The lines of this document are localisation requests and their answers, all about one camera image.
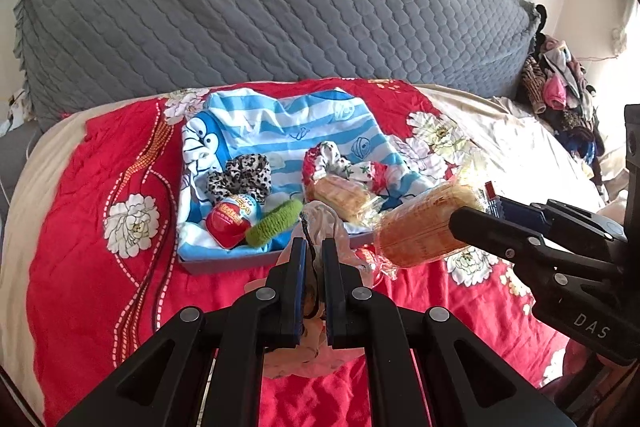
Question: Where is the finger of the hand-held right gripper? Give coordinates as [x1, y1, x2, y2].
[495, 196, 628, 244]
[448, 206, 626, 364]

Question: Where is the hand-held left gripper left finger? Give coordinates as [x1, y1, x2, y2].
[57, 238, 308, 427]

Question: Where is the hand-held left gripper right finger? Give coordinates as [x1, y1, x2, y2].
[321, 238, 576, 427]

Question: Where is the pink sheer scrunchie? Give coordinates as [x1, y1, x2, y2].
[265, 201, 372, 380]

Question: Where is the green hair tie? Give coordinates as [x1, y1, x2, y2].
[245, 199, 304, 249]

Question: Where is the grey tray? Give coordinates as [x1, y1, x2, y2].
[177, 227, 377, 277]

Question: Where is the bread packet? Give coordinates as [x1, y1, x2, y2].
[305, 174, 382, 229]
[372, 183, 488, 282]

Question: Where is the red toy egg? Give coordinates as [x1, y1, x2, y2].
[206, 196, 261, 250]

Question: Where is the leopard print scrunchie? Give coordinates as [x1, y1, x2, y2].
[206, 153, 273, 202]

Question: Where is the pile of clothes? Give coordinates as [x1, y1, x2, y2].
[520, 4, 608, 172]

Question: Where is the red and white scrunchie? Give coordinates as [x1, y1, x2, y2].
[302, 142, 407, 198]

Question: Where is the blue striped cartoon cloth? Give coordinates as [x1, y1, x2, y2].
[179, 88, 426, 258]

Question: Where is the grey quilted sofa cover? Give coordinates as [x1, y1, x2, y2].
[12, 0, 543, 132]

